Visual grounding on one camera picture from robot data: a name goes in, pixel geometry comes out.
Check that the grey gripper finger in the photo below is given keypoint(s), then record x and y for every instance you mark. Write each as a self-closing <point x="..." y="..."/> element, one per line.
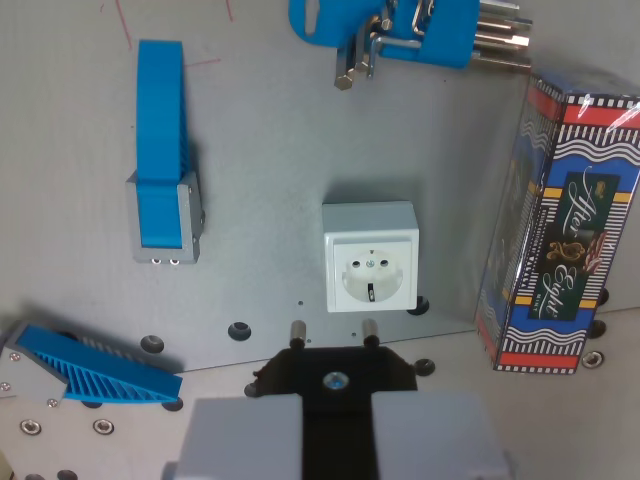
<point x="430" y="440"/>
<point x="240" y="440"/>

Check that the black two-pin power plug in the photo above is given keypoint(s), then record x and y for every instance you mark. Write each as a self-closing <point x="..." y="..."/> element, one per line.
<point x="337" y="365"/>

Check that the silver socket head screw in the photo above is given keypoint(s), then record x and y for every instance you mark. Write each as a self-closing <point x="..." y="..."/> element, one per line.
<point x="102" y="426"/>
<point x="30" y="426"/>
<point x="592" y="358"/>

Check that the blue ribbed finger grey base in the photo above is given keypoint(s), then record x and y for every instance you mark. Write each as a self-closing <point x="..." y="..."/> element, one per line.
<point x="100" y="370"/>
<point x="159" y="125"/>

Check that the After Eight chocolate box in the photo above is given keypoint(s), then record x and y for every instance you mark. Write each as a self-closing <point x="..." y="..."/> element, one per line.
<point x="565" y="225"/>

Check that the large silver hex key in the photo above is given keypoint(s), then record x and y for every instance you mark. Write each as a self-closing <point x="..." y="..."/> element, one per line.
<point x="346" y="70"/>

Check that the small L-shaped silver hex key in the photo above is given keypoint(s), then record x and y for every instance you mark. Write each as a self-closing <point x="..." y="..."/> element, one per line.
<point x="395" y="42"/>

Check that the blue hex key holder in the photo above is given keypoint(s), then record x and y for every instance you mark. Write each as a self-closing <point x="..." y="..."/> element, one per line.
<point x="445" y="30"/>

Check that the white wall socket box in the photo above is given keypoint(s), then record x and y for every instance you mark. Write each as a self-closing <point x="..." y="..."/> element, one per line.
<point x="370" y="235"/>

